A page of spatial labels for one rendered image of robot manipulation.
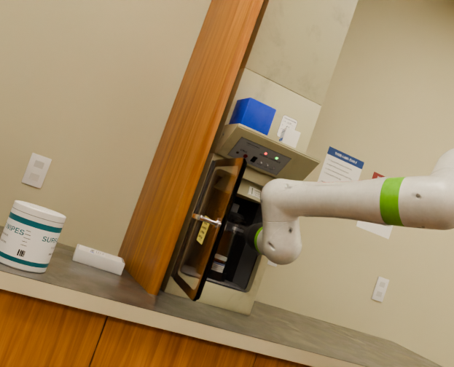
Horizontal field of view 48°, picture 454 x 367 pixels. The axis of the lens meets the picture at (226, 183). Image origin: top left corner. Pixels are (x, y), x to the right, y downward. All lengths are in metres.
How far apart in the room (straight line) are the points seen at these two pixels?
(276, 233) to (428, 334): 1.69
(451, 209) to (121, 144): 1.26
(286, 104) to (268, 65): 0.15
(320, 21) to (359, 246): 1.13
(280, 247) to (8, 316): 0.69
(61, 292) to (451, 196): 0.90
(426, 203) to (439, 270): 1.73
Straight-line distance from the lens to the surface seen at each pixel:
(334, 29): 1.92
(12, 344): 1.36
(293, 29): 1.83
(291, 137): 1.70
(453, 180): 1.22
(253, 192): 1.75
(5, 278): 1.28
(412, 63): 2.72
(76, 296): 1.31
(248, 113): 1.60
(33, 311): 1.34
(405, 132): 2.66
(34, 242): 1.33
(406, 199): 1.21
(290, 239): 1.40
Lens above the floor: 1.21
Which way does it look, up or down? 4 degrees up
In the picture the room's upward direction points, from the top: 20 degrees clockwise
